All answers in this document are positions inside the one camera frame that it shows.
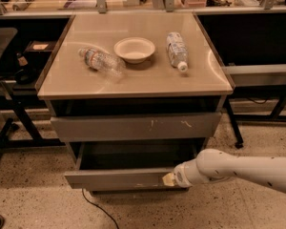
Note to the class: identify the grey drawer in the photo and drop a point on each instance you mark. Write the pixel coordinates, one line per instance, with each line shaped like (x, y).
(135, 127)
(128, 165)

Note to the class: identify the white paper bowl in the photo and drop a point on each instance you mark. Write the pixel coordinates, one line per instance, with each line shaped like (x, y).
(134, 50)

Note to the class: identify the yellow foam-covered gripper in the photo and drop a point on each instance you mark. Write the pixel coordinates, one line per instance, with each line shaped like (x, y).
(180, 176)

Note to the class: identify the white labelled plastic bottle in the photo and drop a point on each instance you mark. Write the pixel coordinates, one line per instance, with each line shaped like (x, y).
(177, 51)

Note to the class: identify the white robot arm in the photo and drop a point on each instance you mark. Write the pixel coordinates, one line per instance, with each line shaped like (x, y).
(212, 166)

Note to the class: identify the dark box with label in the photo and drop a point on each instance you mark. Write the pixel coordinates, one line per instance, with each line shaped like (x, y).
(40, 46)

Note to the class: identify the clear plastic water bottle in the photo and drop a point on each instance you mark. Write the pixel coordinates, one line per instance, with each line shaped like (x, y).
(109, 65)

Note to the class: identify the grey drawer cabinet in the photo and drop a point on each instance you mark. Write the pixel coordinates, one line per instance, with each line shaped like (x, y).
(153, 87)

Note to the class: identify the grey table frame right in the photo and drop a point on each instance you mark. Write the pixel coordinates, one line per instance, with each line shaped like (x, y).
(256, 81)

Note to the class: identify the grey top drawer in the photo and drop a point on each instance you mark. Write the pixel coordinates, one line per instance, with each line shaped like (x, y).
(135, 127)

